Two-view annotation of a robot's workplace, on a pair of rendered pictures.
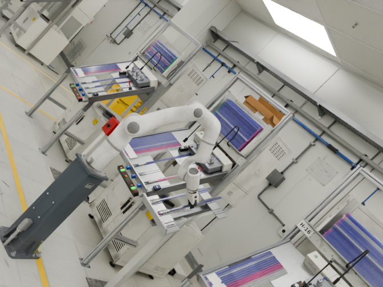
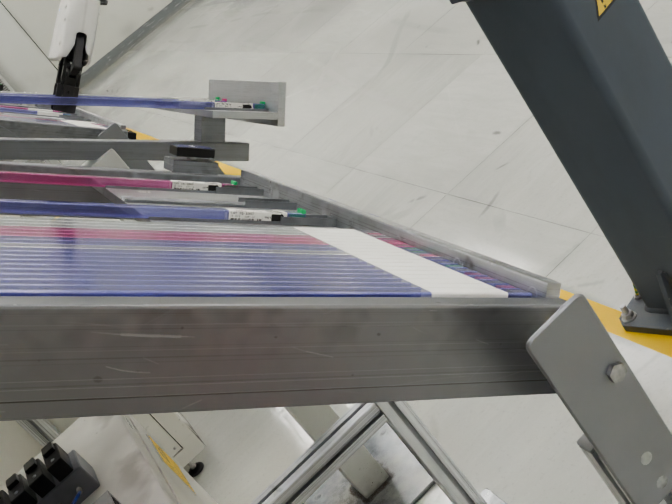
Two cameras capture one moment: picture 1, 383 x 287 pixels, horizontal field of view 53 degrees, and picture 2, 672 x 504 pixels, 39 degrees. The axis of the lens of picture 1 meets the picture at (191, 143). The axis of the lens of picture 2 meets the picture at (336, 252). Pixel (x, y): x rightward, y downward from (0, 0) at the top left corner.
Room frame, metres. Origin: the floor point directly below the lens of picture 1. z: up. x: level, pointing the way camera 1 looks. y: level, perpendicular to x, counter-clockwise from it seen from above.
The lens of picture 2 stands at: (3.71, 0.70, 1.09)
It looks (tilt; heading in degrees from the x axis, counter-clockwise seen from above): 24 degrees down; 215
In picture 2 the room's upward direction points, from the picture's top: 37 degrees counter-clockwise
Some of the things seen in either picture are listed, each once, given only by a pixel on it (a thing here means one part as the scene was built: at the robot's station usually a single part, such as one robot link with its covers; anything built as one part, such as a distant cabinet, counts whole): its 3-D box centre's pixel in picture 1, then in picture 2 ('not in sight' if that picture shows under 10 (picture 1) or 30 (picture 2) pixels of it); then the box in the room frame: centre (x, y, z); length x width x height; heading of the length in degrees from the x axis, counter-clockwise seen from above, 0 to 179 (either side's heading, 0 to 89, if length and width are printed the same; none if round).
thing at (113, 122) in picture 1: (89, 151); not in sight; (3.61, 0.64, 0.39); 0.24 x 0.24 x 0.78; 47
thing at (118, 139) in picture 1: (127, 130); not in sight; (2.37, 0.34, 1.00); 0.19 x 0.12 x 0.24; 15
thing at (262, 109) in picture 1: (267, 112); not in sight; (3.62, -0.29, 1.82); 0.68 x 0.30 x 0.20; 47
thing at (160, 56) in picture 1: (134, 99); not in sight; (4.47, 0.83, 0.95); 1.35 x 0.82 x 1.90; 137
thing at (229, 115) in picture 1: (236, 126); not in sight; (3.32, -0.17, 1.52); 0.51 x 0.13 x 0.27; 47
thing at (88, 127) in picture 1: (105, 109); not in sight; (4.31, 0.96, 0.66); 1.01 x 0.73 x 1.31; 137
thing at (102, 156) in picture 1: (103, 155); not in sight; (2.34, 0.33, 0.79); 0.19 x 0.19 x 0.18
